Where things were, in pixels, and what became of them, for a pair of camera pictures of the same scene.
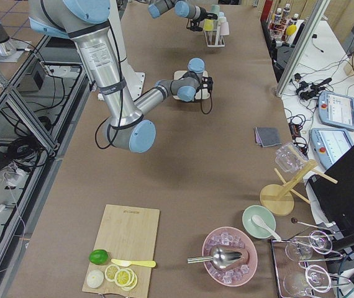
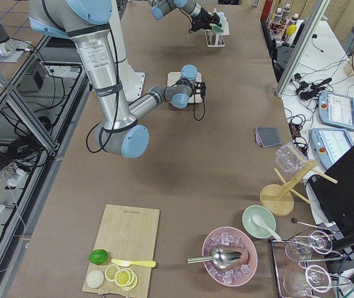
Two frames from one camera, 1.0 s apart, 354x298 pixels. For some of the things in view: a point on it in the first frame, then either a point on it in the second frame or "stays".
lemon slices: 125,278 stays
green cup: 215,9 to 216,28
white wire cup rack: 213,38 stays
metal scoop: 221,257 stays
